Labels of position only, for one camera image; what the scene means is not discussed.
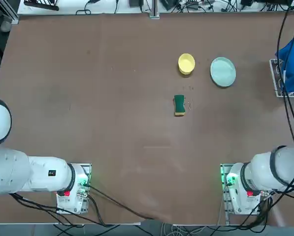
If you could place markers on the black power brick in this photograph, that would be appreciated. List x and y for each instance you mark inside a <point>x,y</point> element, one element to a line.
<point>169,4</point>
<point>136,3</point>

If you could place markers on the grey metal mount plate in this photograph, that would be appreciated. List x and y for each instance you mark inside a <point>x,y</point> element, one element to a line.
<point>224,169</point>
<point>87,167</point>

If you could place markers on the small yellow dish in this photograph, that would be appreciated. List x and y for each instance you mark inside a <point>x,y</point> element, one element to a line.
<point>186,62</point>

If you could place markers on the green and yellow sponge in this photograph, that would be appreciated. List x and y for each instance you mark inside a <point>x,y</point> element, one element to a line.
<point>179,104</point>

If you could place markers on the aluminium profile post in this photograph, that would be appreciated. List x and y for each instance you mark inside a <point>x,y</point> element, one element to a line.
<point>154,9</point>

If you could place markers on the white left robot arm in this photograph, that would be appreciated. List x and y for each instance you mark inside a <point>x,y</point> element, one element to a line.
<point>11,169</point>

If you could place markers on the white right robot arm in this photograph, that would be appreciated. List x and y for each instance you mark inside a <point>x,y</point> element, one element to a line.
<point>265,169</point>

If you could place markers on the pale green plate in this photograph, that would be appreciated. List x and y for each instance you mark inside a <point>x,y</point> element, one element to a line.
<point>222,71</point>

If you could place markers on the aluminium corner profile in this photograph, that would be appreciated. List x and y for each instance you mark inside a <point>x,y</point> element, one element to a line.
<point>11,14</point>

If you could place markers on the person's foot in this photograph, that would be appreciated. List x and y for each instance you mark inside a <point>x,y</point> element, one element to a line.
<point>6,25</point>

